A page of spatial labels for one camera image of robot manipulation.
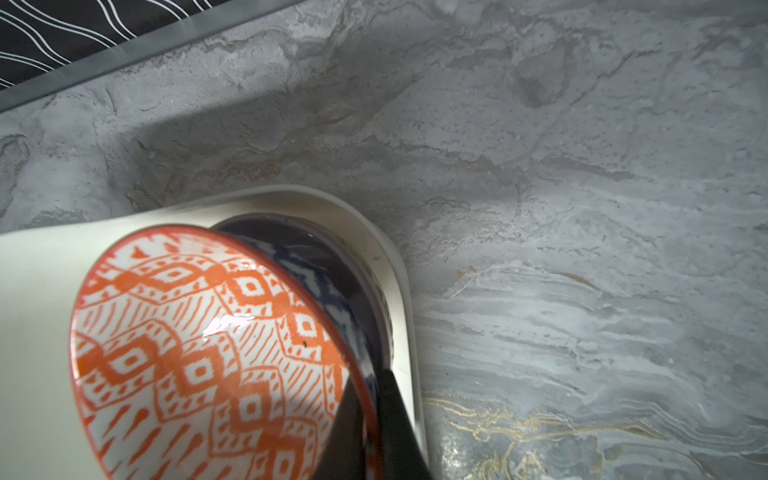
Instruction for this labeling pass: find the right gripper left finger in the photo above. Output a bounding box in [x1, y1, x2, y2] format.
[311, 380, 365, 480]

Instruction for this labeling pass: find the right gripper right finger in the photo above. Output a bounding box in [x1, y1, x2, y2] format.
[378, 370, 432, 480]

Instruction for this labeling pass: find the orange patterned bowl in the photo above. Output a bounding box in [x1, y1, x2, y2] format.
[70, 224, 383, 479]

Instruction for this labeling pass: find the blue patterned bowl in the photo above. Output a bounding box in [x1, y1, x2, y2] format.
[214, 213, 392, 405]

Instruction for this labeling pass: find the white plastic bin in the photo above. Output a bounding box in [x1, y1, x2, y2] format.
[1, 185, 428, 479]

